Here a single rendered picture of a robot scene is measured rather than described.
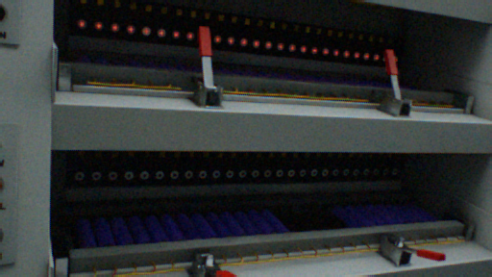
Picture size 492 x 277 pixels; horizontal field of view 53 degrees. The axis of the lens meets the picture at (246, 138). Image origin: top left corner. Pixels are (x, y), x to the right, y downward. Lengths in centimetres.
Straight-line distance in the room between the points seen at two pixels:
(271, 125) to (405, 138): 20
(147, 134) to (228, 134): 9
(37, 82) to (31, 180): 9
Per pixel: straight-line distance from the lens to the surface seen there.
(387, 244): 69
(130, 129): 50
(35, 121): 48
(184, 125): 51
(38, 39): 49
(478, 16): 81
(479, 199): 83
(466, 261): 76
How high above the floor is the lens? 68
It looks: 2 degrees up
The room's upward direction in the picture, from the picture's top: straight up
